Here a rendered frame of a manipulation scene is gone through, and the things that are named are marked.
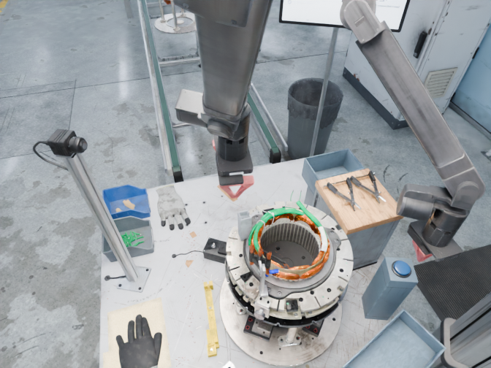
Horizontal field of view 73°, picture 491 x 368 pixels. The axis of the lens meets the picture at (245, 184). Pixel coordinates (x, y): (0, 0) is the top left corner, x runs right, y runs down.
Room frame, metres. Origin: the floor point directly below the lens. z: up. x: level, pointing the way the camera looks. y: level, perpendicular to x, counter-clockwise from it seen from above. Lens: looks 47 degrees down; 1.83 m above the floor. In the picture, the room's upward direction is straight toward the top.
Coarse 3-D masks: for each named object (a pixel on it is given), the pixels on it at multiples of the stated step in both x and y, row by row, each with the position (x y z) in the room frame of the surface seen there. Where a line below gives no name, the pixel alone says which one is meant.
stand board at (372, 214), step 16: (336, 176) 0.75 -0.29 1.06; (320, 192) 0.69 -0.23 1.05; (368, 192) 0.68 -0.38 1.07; (384, 192) 0.68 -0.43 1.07; (336, 208) 0.61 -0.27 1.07; (352, 208) 0.61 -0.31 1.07; (368, 208) 0.61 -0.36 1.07; (384, 208) 0.61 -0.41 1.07; (352, 224) 0.56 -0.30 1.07; (368, 224) 0.56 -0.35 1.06
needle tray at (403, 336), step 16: (400, 320) 0.31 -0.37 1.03; (384, 336) 0.27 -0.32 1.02; (400, 336) 0.27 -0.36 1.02; (416, 336) 0.27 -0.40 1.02; (432, 336) 0.26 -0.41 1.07; (368, 352) 0.23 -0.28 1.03; (384, 352) 0.23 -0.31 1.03; (400, 352) 0.23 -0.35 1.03; (416, 352) 0.23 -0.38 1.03; (432, 352) 0.23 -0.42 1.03
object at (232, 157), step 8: (216, 136) 0.53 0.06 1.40; (216, 144) 0.51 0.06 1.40; (224, 144) 0.46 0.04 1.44; (232, 144) 0.46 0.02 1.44; (240, 144) 0.46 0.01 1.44; (216, 152) 0.49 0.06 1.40; (224, 152) 0.47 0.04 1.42; (232, 152) 0.46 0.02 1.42; (240, 152) 0.47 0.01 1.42; (248, 152) 0.49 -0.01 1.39; (224, 160) 0.47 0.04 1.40; (232, 160) 0.46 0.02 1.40; (240, 160) 0.47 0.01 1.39; (248, 160) 0.47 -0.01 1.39; (224, 168) 0.45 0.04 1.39; (232, 168) 0.45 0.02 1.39; (240, 168) 0.45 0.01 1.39; (248, 168) 0.45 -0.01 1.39
